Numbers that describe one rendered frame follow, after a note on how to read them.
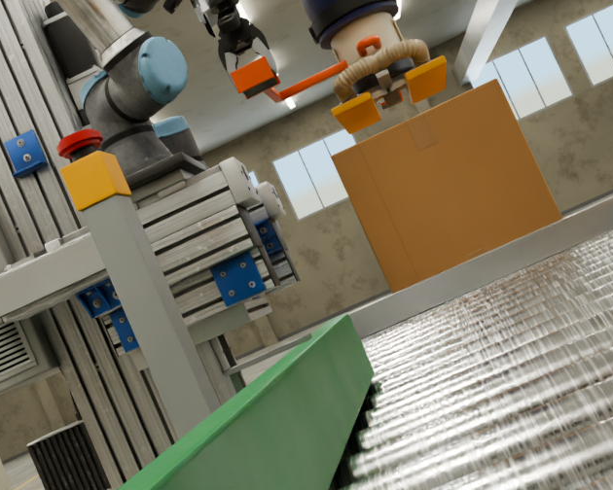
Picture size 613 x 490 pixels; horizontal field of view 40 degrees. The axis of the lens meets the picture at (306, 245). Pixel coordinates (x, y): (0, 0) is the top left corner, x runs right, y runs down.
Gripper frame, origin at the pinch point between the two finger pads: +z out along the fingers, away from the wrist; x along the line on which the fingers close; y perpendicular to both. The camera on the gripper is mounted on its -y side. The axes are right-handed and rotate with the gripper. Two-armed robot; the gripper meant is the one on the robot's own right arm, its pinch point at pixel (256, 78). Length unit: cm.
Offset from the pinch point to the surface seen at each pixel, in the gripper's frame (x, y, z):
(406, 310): -10, -7, 60
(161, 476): -8, -154, 54
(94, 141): 19, -65, 16
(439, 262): -20, 2, 54
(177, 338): 18, -67, 48
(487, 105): -44, 2, 27
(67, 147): 22, -67, 15
